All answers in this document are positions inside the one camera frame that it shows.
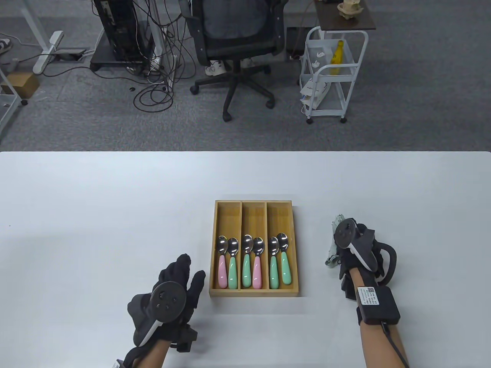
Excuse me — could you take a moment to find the person's left hand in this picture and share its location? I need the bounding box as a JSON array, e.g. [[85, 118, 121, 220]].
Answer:
[[153, 253, 206, 342]]

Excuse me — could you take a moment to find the person's right hand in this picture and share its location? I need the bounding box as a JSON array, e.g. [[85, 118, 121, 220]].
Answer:
[[333, 218, 385, 303]]

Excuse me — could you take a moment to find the green fish scale cleaning cloth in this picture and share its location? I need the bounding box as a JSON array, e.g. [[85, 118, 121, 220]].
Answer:
[[325, 214, 345, 269]]

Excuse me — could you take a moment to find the pink handled baby spoon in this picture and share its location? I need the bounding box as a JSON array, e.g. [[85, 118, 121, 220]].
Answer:
[[216, 235, 228, 290], [252, 237, 265, 290]]

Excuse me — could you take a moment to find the green handled baby spoon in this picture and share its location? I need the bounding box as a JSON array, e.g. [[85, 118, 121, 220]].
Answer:
[[227, 237, 239, 290], [267, 237, 279, 290], [276, 233, 292, 285], [241, 235, 252, 289]]

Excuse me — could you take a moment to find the person's left forearm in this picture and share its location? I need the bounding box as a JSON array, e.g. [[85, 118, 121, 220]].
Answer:
[[140, 339, 170, 368]]

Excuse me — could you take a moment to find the person's right forearm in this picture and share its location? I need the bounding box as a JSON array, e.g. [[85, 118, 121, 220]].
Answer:
[[347, 268, 410, 368]]

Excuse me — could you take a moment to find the wooden three-compartment tray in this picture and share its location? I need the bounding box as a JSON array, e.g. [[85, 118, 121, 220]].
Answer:
[[209, 200, 299, 297]]

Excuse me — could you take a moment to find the white metal trolley cart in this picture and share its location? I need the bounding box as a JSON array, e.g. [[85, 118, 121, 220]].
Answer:
[[299, 26, 369, 124]]

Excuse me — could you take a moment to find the white printed bag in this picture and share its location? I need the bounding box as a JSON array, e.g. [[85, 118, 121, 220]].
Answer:
[[300, 79, 330, 108]]

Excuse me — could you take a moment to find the black mesh office chair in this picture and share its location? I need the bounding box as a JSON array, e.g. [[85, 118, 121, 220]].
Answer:
[[178, 0, 289, 122]]

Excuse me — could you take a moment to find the yellow bottle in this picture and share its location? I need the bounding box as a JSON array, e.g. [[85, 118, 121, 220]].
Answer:
[[330, 40, 344, 76]]

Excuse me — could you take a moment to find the black computer stand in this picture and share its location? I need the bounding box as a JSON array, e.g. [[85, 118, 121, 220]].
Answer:
[[89, 21, 156, 72]]

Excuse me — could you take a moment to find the white desk leg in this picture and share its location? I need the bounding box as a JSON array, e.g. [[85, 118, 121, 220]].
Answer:
[[21, 0, 64, 75], [148, 0, 174, 83]]

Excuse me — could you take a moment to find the white metal rack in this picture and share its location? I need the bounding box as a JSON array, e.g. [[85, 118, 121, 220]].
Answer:
[[0, 61, 28, 135]]

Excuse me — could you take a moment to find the black floor socket box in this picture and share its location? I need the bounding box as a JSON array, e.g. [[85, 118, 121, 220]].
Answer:
[[53, 48, 87, 62]]

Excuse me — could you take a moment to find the dark brown side table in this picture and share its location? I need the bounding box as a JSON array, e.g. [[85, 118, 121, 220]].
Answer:
[[315, 0, 377, 31]]

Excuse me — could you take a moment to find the brown cardboard box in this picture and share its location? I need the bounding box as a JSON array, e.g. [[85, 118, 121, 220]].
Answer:
[[5, 72, 40, 99]]

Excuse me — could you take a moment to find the black computer tower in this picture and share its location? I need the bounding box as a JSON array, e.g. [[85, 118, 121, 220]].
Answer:
[[93, 0, 140, 61]]

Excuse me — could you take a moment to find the cream ornament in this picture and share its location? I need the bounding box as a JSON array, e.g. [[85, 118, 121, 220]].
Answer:
[[337, 0, 363, 19]]

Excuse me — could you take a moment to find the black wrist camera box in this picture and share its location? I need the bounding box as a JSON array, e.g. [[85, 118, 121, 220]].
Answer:
[[356, 286, 401, 326], [169, 324, 198, 353]]

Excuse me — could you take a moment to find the black sensor cable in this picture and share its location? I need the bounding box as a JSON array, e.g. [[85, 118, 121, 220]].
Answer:
[[381, 322, 410, 368]]

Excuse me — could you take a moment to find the bundle of black cables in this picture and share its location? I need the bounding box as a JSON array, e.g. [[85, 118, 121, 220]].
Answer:
[[127, 0, 198, 113]]

